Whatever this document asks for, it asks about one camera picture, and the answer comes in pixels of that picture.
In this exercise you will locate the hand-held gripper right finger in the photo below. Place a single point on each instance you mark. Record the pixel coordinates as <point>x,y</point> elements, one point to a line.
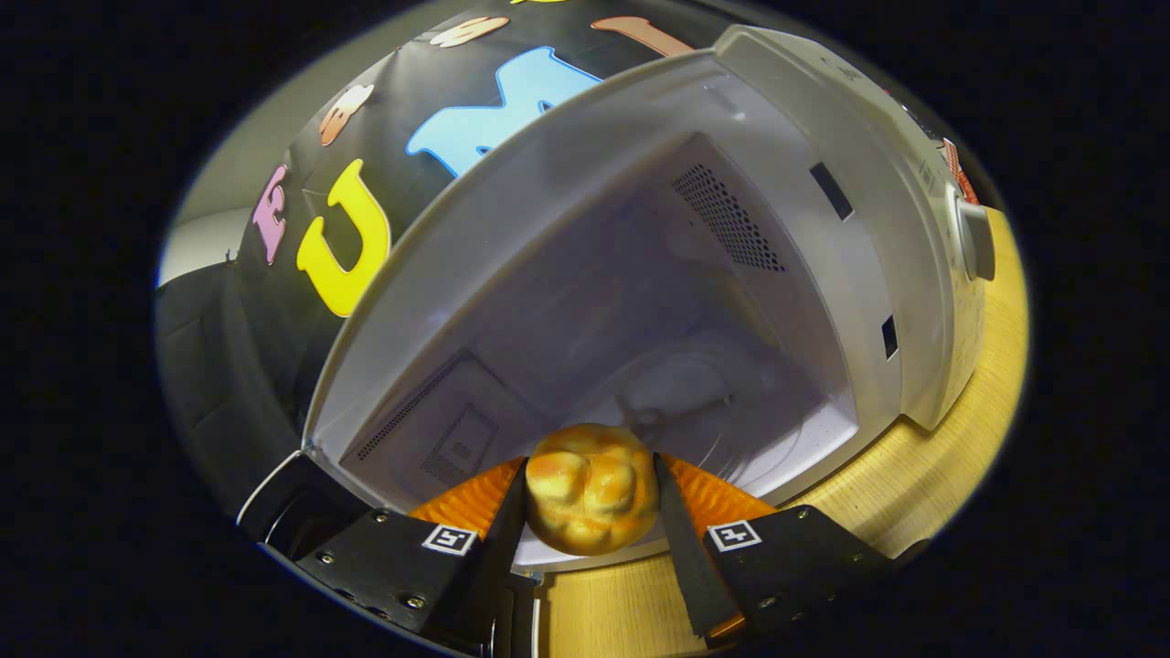
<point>686,557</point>

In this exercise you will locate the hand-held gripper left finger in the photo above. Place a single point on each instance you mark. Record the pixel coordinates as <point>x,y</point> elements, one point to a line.
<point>503,548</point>

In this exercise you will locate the golden bread bun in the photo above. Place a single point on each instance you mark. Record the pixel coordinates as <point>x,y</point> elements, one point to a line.
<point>590,489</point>

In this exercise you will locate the white microwave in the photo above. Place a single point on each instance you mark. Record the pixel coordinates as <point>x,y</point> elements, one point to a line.
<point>594,274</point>

